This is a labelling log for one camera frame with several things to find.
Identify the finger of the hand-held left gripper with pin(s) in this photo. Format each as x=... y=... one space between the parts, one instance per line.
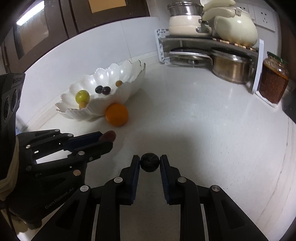
x=85 y=138
x=97 y=149

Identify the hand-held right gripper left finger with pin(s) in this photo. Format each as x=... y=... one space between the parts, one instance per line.
x=136 y=176

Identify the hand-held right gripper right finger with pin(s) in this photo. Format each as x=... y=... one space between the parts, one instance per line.
x=163 y=176

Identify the red date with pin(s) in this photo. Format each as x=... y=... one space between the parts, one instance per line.
x=109 y=136

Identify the dark plum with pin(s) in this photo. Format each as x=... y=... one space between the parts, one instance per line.
x=149 y=162
x=99 y=89

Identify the brown longan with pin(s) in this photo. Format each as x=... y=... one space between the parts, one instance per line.
x=82 y=106
x=119 y=83

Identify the orange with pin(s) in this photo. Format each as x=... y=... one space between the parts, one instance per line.
x=116 y=114

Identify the green apple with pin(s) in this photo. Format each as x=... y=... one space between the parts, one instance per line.
x=82 y=96

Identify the blueberry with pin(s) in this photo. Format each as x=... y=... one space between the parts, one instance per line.
x=106 y=90

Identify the white scalloped bowl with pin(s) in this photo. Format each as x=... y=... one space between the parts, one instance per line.
x=126 y=71

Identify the person's left hand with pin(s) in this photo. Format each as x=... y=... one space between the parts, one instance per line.
x=9 y=166

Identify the brown wooden window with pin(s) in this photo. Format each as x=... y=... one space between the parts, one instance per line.
x=46 y=27

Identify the steel pot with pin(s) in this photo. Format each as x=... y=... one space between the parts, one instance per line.
x=231 y=67

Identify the corner shelf rack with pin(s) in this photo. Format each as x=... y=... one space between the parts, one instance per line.
x=257 y=69

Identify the black cleaver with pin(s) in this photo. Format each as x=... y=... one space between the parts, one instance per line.
x=290 y=106

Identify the sauce jar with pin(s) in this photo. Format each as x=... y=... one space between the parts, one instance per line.
x=272 y=81

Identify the cream saucepan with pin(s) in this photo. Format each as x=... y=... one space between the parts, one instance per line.
x=185 y=25

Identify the wooden trivet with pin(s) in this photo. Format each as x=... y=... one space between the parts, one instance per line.
x=240 y=44

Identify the steel steamer with glass lid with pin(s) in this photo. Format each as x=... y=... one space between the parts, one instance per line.
x=185 y=9

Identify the cream ceramic pot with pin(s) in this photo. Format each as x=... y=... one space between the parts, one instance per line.
x=235 y=27

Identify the white wall outlet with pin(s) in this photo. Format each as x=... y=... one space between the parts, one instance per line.
x=242 y=8
x=264 y=18

